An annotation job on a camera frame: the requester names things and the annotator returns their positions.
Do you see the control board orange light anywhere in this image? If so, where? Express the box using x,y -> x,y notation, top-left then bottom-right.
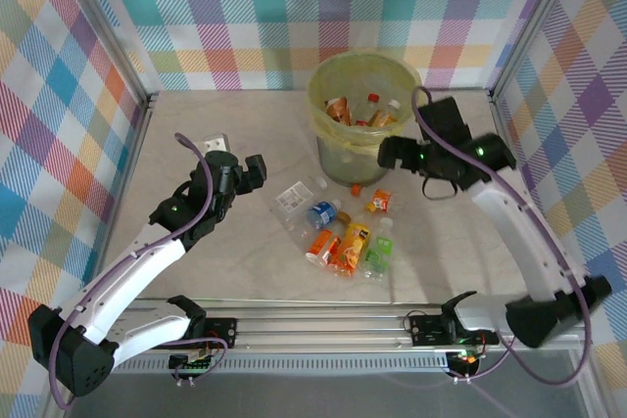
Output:
448,348 -> 484,366

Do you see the green label bottle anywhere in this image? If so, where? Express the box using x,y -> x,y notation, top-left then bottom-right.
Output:
361,216 -> 396,283

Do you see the thin black cable loop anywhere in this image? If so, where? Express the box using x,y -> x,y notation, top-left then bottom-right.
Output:
421,173 -> 458,202

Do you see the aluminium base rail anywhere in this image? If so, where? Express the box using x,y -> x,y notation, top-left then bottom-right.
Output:
117,296 -> 597,356

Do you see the yellow bottle brown cap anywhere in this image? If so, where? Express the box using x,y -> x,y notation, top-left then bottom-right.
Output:
328,210 -> 373,278

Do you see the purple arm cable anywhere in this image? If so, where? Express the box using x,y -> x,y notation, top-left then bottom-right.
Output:
410,86 -> 592,387
48,132 -> 217,412

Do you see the small orange packet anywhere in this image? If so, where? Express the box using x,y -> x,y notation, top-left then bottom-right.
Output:
365,187 -> 394,214

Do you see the slotted metal cable duct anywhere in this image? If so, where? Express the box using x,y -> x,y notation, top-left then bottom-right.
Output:
117,356 -> 452,376

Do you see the aluminium frame post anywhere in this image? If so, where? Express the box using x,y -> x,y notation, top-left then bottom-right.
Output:
51,0 -> 159,114
488,0 -> 588,104

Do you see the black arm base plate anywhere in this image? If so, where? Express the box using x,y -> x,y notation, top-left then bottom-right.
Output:
408,312 -> 500,347
203,317 -> 240,348

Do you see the large clear bottle white label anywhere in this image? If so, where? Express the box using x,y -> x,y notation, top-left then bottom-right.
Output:
265,176 -> 328,239

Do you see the green terminal control board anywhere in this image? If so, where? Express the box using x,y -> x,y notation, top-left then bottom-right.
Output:
169,348 -> 219,376

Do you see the plaid fabric backdrop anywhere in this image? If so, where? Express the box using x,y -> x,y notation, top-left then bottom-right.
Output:
80,0 -> 564,92
504,0 -> 627,418
0,0 -> 148,418

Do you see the small bottle blue label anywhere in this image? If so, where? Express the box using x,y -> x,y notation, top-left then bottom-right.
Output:
292,199 -> 343,239

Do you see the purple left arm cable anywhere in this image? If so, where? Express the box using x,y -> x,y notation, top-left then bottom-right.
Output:
48,132 -> 217,412

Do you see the clear bottle red cap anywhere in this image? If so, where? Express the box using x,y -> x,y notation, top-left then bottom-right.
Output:
353,91 -> 383,128

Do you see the translucent waste bin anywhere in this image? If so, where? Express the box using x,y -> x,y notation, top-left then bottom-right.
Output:
307,49 -> 423,188

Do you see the orange label bottle white cap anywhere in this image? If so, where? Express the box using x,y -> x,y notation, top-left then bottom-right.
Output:
305,228 -> 335,266

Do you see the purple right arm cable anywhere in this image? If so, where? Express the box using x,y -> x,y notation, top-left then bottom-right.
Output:
410,86 -> 592,387

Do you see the aluminium frame side rail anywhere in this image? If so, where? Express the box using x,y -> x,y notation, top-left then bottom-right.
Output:
41,94 -> 159,418
491,92 -> 606,418

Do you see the brown and white bottle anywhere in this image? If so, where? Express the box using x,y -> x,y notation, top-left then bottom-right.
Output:
324,96 -> 353,126

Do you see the yellow bin liner bag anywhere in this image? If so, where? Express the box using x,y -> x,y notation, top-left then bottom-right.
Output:
307,49 -> 423,158

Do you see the red-orange striped bottle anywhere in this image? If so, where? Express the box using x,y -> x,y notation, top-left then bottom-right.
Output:
320,235 -> 343,268

